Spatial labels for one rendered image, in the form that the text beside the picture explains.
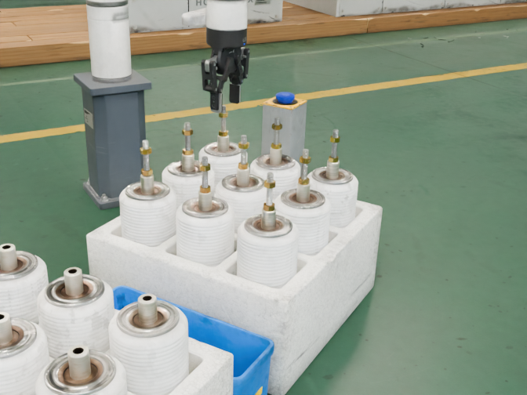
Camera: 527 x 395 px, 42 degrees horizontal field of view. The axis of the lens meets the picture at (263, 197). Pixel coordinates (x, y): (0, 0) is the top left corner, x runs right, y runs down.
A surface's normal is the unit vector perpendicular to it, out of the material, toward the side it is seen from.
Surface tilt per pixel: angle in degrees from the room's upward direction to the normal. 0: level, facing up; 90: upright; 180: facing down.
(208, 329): 88
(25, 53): 90
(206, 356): 0
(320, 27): 90
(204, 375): 0
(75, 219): 0
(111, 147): 90
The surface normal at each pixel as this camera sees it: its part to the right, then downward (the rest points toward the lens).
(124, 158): 0.49, 0.38
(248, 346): -0.49, 0.32
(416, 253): 0.03, -0.91
